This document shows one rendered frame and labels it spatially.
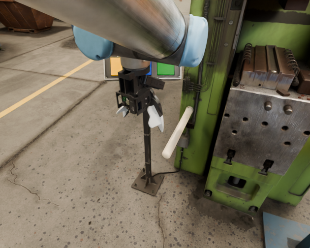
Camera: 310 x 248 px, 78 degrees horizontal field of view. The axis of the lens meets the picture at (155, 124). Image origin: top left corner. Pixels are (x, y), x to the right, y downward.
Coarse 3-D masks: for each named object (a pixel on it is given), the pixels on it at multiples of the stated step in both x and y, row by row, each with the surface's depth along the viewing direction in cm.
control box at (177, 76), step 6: (108, 60) 82; (108, 66) 83; (156, 66) 83; (174, 66) 83; (108, 72) 83; (156, 72) 83; (174, 72) 84; (180, 72) 84; (108, 78) 83; (114, 78) 83; (162, 78) 84; (168, 78) 84; (174, 78) 84; (180, 78) 84
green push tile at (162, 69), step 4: (160, 64) 82; (164, 64) 82; (168, 64) 82; (160, 68) 83; (164, 68) 83; (168, 68) 83; (172, 68) 83; (160, 72) 83; (164, 72) 83; (168, 72) 83; (172, 72) 83
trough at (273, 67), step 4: (268, 48) 111; (272, 48) 111; (272, 52) 105; (272, 56) 100; (276, 56) 97; (272, 60) 95; (276, 60) 94; (272, 64) 90; (276, 64) 90; (272, 68) 87; (276, 68) 87; (272, 72) 83; (276, 72) 83
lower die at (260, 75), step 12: (252, 48) 113; (264, 48) 110; (276, 48) 106; (252, 60) 97; (264, 60) 94; (288, 60) 94; (252, 72) 85; (264, 72) 83; (288, 72) 81; (252, 84) 88; (264, 84) 86; (276, 84) 84; (288, 84) 82
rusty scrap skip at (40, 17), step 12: (0, 0) 503; (12, 0) 493; (0, 12) 540; (12, 12) 530; (24, 12) 519; (36, 12) 523; (12, 24) 569; (24, 24) 556; (36, 24) 543; (48, 24) 583
